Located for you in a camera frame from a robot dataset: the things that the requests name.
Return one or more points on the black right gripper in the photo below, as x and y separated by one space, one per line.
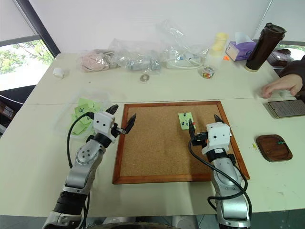
200 138

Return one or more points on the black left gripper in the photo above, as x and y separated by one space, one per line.
114 130

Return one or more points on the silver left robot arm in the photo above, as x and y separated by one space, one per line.
81 167

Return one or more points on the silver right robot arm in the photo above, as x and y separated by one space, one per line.
228 186

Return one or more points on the bystander dark sleeved forearm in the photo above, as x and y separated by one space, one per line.
295 68

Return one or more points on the green sticky note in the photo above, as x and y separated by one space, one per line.
185 119

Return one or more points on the green note marked four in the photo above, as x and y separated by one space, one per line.
82 111

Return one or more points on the wood framed cork board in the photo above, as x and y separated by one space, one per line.
157 148

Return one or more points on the clear jar of coloured pins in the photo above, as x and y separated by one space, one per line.
209 72

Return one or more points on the bystander bare hand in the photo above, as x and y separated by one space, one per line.
283 84

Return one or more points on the clear bag of green notes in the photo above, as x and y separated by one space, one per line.
69 112

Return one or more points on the clear bag with grey parts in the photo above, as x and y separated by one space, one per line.
138 58

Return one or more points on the plastic bag with pink cloth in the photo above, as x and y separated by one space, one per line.
95 59

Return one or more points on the small orange piece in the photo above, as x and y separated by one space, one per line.
226 58

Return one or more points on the dark wooden square coaster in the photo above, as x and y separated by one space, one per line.
274 149

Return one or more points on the pale yellow stacked cups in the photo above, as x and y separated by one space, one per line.
218 44

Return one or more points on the smartphone with gold edge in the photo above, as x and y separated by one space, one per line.
286 108

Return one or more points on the purple tissue box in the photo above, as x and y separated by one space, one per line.
239 48

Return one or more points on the dark brown travel tumbler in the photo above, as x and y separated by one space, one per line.
263 45

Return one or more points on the dark bag behind table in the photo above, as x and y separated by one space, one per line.
280 58

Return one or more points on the dark shelf with items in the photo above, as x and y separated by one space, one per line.
6 112

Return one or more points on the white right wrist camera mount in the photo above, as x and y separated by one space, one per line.
216 134

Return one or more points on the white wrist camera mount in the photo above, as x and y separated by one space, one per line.
216 134
103 122

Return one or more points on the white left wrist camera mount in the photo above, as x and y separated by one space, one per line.
103 122

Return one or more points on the black window frame beam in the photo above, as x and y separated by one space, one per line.
38 26

